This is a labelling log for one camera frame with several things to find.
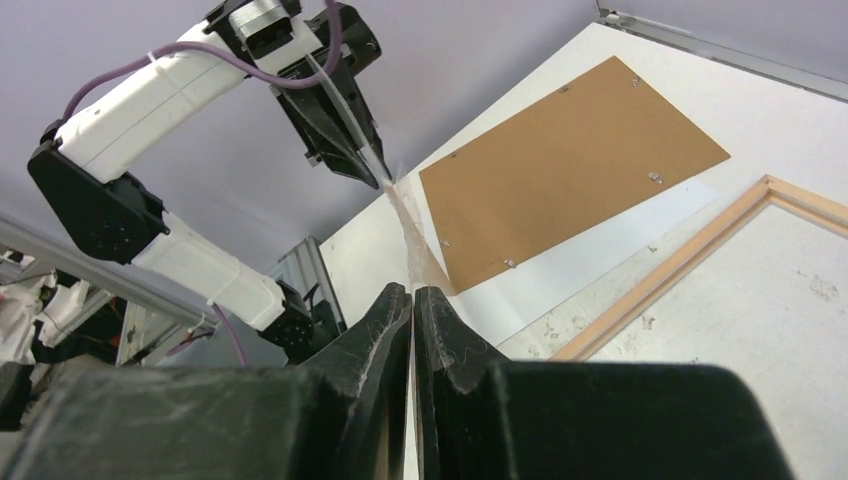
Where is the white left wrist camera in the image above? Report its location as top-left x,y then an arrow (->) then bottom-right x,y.
227,0 -> 324,74

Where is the brown frame backing board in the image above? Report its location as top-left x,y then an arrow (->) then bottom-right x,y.
420,57 -> 728,292

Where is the aluminium front rail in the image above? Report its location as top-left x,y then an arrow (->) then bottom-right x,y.
596,0 -> 847,103

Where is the clear acrylic frame pane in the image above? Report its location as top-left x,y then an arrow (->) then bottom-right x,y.
306,54 -> 445,479

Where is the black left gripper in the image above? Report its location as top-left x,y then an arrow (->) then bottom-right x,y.
205,0 -> 387,190

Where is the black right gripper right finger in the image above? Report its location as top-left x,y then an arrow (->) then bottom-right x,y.
413,286 -> 793,479

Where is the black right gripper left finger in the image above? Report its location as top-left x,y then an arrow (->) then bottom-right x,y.
1,283 -> 412,479

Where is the light wooden picture frame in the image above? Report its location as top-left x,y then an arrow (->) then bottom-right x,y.
551,175 -> 847,362

